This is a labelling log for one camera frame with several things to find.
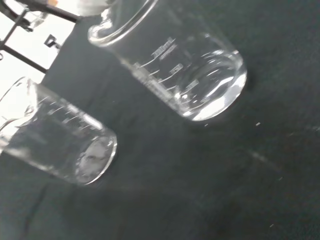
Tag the black tripod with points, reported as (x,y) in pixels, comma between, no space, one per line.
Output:
(65,15)

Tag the black bench cloth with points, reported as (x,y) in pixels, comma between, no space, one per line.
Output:
(200,180)

